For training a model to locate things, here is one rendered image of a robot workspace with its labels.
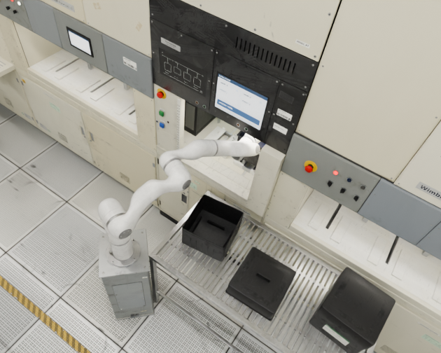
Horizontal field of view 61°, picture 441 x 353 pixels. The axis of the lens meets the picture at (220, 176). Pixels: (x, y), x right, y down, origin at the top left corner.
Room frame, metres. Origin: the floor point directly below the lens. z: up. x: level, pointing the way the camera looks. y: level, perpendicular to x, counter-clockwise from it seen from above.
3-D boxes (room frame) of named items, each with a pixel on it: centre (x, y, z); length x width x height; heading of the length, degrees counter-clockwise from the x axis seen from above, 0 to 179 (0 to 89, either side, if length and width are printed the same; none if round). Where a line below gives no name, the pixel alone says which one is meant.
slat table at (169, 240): (0.94, -0.37, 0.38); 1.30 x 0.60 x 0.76; 63
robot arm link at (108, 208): (0.99, 0.51, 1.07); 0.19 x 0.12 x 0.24; 42
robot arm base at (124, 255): (0.96, 0.49, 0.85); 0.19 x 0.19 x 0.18
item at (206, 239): (1.17, 0.00, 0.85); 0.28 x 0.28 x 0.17; 71
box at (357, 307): (0.77, -0.79, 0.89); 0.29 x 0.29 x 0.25; 58
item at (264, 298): (0.89, -0.32, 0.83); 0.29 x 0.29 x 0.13; 65
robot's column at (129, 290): (0.96, 0.49, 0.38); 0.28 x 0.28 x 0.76; 18
